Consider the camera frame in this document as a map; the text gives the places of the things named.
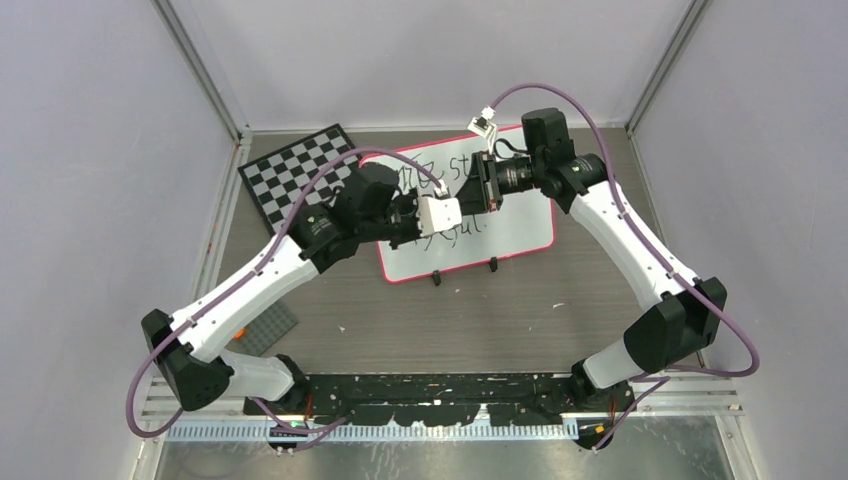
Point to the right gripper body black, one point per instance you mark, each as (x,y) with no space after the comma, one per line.
(506,177)

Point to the grey studded baseplate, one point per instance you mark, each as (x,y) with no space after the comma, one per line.
(267,329)

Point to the black white chessboard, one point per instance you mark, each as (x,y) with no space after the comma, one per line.
(275,180)

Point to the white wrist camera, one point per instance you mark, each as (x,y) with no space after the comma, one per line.
(438,212)
(482,125)

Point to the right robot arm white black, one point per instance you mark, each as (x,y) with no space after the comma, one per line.
(674,322)

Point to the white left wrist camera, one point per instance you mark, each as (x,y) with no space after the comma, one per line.
(438,212)

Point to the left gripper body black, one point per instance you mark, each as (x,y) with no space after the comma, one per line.
(403,219)

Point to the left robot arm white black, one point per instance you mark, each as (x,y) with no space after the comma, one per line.
(190,344)

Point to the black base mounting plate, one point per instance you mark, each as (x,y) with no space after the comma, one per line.
(441,400)

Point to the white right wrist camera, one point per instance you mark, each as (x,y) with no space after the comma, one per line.
(482,125)

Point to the aluminium frame rail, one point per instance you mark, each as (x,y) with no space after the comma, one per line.
(670,395)

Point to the whiteboard with pink frame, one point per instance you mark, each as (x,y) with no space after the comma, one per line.
(525,223)

